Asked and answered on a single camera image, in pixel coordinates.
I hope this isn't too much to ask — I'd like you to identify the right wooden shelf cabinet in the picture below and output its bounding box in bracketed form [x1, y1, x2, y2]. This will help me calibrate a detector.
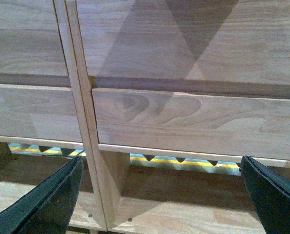
[65, 0, 290, 234]

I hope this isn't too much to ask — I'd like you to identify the right cabinet lower drawer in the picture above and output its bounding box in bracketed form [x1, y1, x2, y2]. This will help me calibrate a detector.
[92, 88, 290, 160]

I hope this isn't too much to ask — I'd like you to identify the cabinet drawer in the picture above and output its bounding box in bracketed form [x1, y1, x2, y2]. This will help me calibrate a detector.
[76, 0, 290, 85]
[92, 88, 290, 160]
[0, 84, 82, 142]
[0, 0, 67, 76]

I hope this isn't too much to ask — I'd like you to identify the left cabinet upper drawer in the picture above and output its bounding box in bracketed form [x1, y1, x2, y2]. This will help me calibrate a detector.
[0, 0, 67, 76]

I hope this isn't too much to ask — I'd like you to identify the right cabinet upper drawer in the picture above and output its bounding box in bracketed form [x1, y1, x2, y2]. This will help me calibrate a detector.
[76, 0, 290, 85]

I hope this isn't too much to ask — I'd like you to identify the wooden shelf cabinet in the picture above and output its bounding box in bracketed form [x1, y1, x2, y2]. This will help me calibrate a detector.
[0, 0, 105, 234]
[65, 0, 290, 234]

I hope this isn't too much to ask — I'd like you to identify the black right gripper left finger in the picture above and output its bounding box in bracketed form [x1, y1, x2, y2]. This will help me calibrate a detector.
[0, 156, 83, 234]

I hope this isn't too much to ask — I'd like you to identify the left wooden shelf cabinet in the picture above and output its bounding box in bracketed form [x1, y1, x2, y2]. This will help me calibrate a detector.
[0, 0, 105, 234]

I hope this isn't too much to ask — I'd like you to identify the left cabinet lower drawer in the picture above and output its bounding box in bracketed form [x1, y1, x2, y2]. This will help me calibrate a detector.
[0, 84, 82, 142]

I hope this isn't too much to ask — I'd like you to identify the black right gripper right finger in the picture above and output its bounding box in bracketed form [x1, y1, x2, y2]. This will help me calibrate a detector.
[240, 156, 290, 234]

